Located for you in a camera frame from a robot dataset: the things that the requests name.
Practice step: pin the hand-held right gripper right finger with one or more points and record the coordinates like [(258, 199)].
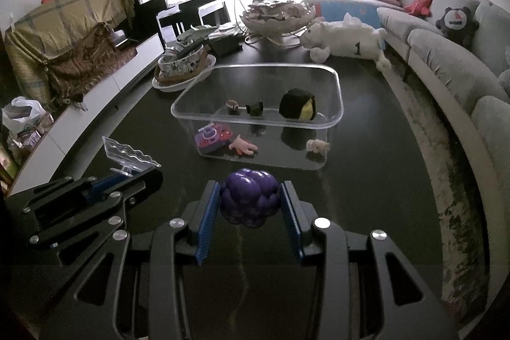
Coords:
[(293, 224)]

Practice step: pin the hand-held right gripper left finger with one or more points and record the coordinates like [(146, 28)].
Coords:
[(207, 228)]

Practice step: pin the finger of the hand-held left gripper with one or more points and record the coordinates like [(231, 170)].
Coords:
[(151, 180), (101, 185)]

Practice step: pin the clear glass dish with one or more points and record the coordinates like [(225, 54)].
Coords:
[(127, 156)]

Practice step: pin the purple toy grapes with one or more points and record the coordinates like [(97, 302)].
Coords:
[(249, 198)]

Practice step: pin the clear plastic box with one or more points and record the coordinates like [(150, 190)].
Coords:
[(275, 154)]

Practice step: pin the cream toy bear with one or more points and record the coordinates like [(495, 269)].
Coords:
[(316, 145)]

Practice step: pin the pink toy figure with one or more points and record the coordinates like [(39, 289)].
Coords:
[(242, 146)]

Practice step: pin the brown toy football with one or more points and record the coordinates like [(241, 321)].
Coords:
[(232, 106)]

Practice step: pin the black desktop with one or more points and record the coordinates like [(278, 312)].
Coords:
[(378, 149)]

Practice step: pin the white low cabinet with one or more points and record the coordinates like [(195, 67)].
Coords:
[(79, 113)]

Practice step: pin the white plate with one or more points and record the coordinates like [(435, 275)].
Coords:
[(171, 86)]

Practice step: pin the white plastic bag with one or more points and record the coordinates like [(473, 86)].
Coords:
[(24, 115)]

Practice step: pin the black and yellow ball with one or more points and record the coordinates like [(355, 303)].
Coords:
[(298, 104)]

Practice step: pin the small dark toy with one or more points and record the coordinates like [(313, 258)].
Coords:
[(255, 108)]

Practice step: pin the brown fringed blanket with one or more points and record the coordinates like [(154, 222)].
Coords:
[(87, 61)]

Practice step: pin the floral patterned basket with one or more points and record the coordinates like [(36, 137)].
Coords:
[(183, 59)]

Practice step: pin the green leaf ornament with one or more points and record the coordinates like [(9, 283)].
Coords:
[(195, 34)]

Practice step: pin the small black box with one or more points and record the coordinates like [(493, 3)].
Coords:
[(225, 45)]

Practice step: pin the mottled grey rug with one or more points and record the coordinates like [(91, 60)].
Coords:
[(450, 184)]

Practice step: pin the yellow plaid cloth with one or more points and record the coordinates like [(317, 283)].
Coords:
[(59, 21)]

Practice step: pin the white piano bench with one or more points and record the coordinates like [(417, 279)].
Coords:
[(211, 5)]

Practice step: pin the white plush toy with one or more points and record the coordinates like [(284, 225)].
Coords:
[(346, 37)]

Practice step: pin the white tiered lotus stand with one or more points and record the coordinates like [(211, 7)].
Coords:
[(275, 24)]

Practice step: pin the pile of snack packets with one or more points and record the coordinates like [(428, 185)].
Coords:
[(275, 7)]

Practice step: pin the grey sofa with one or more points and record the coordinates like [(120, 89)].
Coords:
[(438, 57)]

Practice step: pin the red starfish plush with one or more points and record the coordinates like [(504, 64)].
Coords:
[(419, 4)]

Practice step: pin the dark round plush pillow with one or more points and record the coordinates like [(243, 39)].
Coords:
[(456, 23)]

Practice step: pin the purple toy camera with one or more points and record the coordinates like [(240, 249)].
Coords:
[(211, 137)]

